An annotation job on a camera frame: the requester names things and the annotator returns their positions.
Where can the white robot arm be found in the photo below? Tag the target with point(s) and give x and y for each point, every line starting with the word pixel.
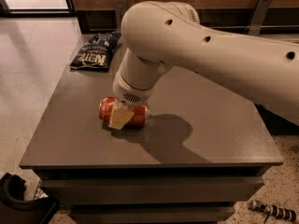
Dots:
pixel 161 35

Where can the right metal bracket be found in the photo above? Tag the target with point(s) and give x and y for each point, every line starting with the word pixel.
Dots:
pixel 258 16

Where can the left metal bracket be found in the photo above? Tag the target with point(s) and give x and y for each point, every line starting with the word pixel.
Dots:
pixel 120 7

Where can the red coke can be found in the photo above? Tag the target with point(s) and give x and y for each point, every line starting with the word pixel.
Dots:
pixel 139 118

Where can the black curved object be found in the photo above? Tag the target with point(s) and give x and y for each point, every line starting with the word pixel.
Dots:
pixel 15 210

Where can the grey drawer cabinet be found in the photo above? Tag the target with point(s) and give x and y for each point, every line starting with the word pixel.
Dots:
pixel 202 150

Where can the blue kettle chips bag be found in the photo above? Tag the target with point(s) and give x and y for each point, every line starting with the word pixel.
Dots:
pixel 97 53

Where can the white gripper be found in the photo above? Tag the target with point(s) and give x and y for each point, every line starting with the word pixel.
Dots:
pixel 129 92

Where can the metal bracket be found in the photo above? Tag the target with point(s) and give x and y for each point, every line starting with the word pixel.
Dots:
pixel 120 7
pixel 258 16

